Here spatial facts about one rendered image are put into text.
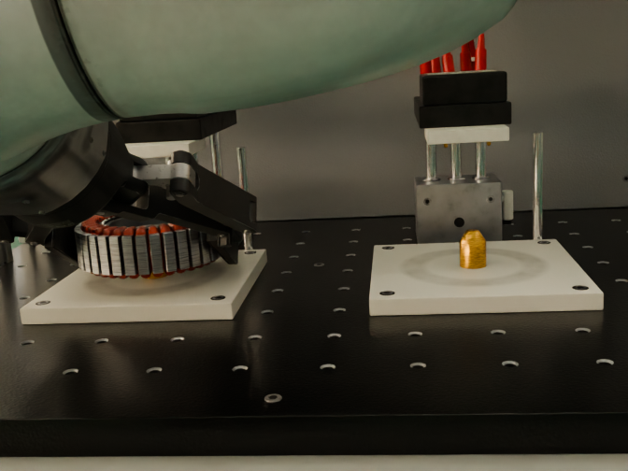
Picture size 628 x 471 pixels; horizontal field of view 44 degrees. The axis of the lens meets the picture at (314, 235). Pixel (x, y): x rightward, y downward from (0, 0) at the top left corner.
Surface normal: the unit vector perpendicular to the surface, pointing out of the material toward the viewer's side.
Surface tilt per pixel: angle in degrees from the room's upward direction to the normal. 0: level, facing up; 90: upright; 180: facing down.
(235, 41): 127
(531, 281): 0
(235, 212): 80
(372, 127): 90
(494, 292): 0
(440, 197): 90
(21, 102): 140
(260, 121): 90
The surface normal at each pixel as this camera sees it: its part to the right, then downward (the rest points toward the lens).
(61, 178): 0.69, 0.68
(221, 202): 0.90, -0.13
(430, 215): -0.10, 0.22
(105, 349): -0.06, -0.97
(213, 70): 0.06, 0.82
